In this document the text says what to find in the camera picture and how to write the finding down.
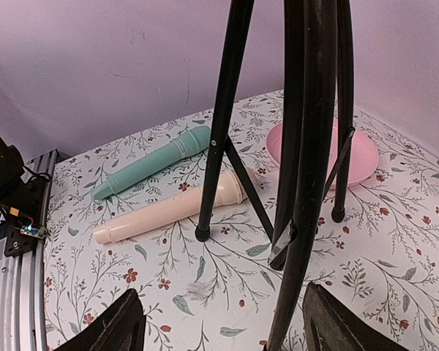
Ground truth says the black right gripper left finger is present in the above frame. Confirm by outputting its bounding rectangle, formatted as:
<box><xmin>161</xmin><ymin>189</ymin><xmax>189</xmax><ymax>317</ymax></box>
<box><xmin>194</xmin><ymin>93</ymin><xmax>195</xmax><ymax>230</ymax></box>
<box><xmin>57</xmin><ymin>288</ymin><xmax>146</xmax><ymax>351</ymax></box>

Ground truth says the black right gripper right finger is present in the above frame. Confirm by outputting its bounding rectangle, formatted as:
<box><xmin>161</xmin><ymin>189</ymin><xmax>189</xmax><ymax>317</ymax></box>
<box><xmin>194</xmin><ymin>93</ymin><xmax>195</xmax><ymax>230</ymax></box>
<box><xmin>303</xmin><ymin>283</ymin><xmax>401</xmax><ymax>351</ymax></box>

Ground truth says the pink toy microphone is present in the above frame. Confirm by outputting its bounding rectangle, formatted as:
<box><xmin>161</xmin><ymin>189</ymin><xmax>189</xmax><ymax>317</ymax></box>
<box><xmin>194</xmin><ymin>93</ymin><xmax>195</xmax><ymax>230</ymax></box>
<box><xmin>92</xmin><ymin>170</ymin><xmax>248</xmax><ymax>244</ymax></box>

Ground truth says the teal toy microphone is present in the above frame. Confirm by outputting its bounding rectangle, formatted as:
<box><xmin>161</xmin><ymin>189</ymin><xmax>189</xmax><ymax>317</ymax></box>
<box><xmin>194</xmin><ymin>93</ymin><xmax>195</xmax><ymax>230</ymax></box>
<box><xmin>91</xmin><ymin>126</ymin><xmax>211</xmax><ymax>200</ymax></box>

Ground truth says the black music stand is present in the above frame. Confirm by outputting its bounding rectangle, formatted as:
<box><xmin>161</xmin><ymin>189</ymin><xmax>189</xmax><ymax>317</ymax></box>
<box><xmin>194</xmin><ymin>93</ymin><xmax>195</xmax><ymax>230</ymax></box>
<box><xmin>195</xmin><ymin>1</ymin><xmax>355</xmax><ymax>350</ymax></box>

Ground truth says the aluminium front rail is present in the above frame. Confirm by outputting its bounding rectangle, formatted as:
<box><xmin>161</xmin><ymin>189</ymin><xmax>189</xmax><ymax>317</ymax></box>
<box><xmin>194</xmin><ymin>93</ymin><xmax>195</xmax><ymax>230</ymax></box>
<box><xmin>0</xmin><ymin>150</ymin><xmax>61</xmax><ymax>350</ymax></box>

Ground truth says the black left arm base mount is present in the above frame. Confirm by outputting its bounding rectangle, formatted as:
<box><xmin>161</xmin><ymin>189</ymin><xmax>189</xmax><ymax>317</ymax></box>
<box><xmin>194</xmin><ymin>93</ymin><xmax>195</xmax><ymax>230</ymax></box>
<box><xmin>0</xmin><ymin>137</ymin><xmax>51</xmax><ymax>257</ymax></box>

